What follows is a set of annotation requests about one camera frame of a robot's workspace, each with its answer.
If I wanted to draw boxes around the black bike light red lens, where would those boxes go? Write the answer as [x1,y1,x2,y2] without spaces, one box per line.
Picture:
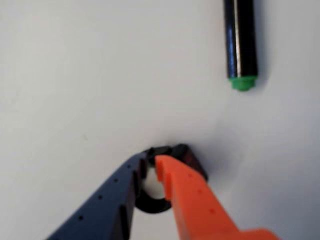
[134,143,209,215]

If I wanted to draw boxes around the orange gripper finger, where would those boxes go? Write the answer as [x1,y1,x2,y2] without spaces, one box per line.
[154,154,281,240]

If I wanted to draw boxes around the black marker green cap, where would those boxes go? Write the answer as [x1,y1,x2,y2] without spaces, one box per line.
[223,0,259,92]

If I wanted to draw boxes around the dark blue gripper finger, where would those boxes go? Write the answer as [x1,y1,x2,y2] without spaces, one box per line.
[46,153,148,240]

